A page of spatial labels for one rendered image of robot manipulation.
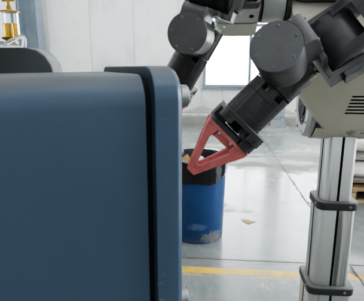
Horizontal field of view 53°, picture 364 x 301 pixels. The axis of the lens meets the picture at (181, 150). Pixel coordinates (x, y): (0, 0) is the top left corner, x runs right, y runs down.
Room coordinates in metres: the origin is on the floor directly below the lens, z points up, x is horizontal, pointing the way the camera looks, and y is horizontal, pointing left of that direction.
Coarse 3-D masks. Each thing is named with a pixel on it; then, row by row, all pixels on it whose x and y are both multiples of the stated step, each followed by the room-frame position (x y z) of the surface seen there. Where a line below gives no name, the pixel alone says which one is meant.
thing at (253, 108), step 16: (256, 80) 0.47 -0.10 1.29; (240, 96) 0.47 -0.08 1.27; (256, 96) 0.46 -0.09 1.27; (272, 96) 0.46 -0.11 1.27; (224, 112) 0.44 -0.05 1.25; (240, 112) 0.46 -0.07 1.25; (256, 112) 0.46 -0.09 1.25; (272, 112) 0.46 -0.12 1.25; (240, 128) 0.48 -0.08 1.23; (256, 128) 0.46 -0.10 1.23; (256, 144) 0.43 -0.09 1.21
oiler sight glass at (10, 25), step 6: (0, 12) 0.57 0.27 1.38; (6, 12) 0.56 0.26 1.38; (12, 12) 0.56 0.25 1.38; (6, 18) 0.56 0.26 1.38; (12, 18) 0.56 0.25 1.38; (18, 18) 0.57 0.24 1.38; (6, 24) 0.56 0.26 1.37; (12, 24) 0.56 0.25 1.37; (18, 24) 0.57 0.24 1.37; (6, 30) 0.56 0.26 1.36; (12, 30) 0.56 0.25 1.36; (18, 30) 0.57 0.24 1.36
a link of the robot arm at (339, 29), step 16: (352, 0) 0.44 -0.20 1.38; (320, 16) 0.46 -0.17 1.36; (336, 16) 0.46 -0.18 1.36; (352, 16) 0.46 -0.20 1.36; (320, 32) 0.46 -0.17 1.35; (336, 32) 0.45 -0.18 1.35; (352, 32) 0.44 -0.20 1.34; (336, 48) 0.45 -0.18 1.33; (352, 48) 0.43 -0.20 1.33; (336, 64) 0.45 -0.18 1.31
